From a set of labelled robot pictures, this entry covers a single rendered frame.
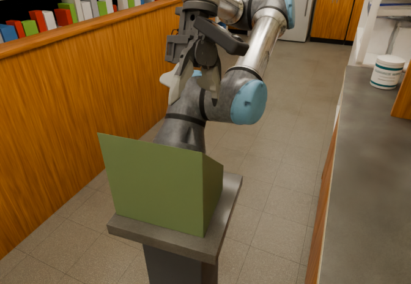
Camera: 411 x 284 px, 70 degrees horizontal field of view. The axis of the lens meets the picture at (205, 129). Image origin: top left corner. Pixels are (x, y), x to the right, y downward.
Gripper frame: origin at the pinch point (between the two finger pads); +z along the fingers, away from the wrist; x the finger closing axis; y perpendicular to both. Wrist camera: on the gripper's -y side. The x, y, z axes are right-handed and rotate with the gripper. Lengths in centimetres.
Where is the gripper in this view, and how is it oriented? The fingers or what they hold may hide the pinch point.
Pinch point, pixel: (197, 107)
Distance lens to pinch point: 61.1
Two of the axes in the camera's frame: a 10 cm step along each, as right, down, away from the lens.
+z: -1.2, 9.8, 1.5
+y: -8.0, -1.8, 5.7
